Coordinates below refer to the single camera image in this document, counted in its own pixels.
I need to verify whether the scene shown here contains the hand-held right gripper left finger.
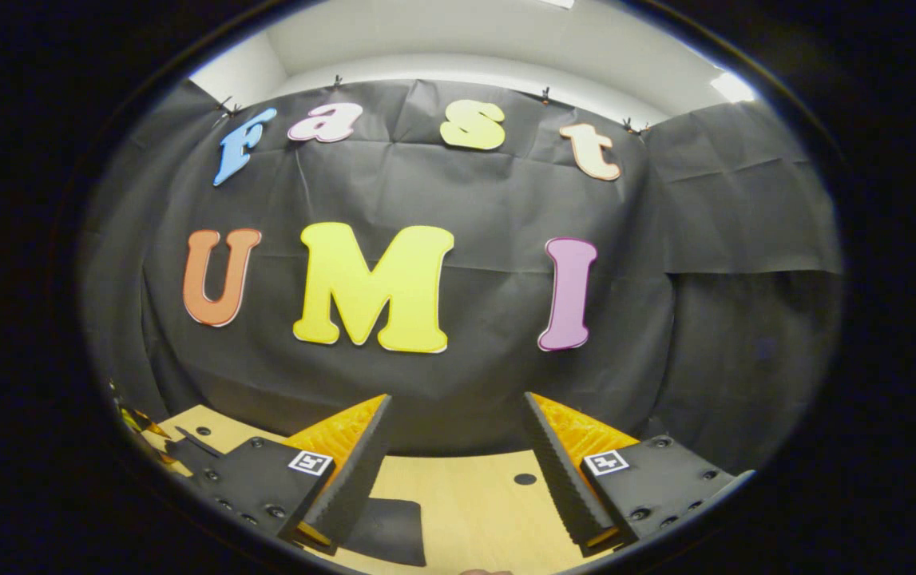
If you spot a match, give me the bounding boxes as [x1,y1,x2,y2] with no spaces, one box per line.
[186,393,395,554]

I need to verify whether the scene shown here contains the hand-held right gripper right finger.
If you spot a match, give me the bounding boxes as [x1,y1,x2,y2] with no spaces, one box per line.
[521,391,755,558]

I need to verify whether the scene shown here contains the dark grey jeans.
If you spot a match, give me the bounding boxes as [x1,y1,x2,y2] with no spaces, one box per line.
[343,498,427,569]

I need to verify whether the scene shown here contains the row of black cloth clips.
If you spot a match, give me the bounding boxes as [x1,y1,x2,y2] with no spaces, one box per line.
[214,73,650,133]

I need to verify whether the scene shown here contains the small ceiling light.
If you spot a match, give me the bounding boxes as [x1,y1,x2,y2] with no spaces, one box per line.
[708,70,759,105]

